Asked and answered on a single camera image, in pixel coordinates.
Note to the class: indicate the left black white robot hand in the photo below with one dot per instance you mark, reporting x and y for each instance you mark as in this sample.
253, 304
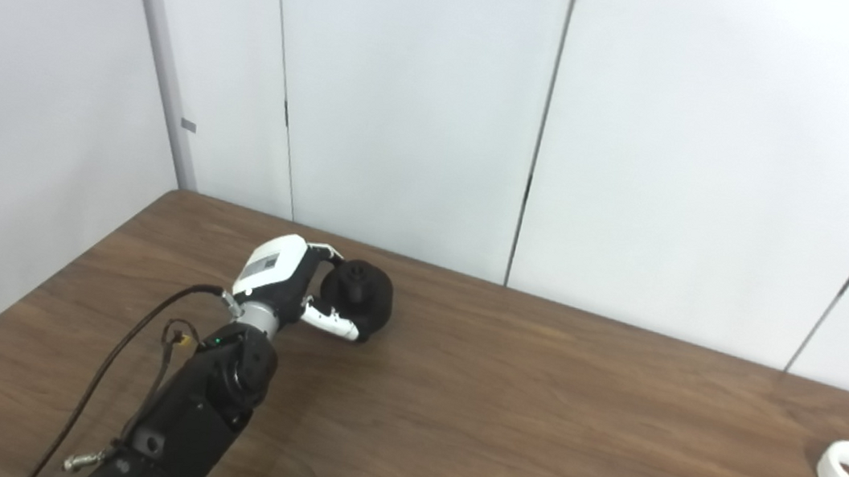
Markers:
271, 264

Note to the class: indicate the round black plastic part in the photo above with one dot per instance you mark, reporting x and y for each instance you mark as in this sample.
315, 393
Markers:
373, 297

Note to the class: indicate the grey wall corner post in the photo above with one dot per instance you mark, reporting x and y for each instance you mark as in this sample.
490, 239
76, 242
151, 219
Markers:
161, 44

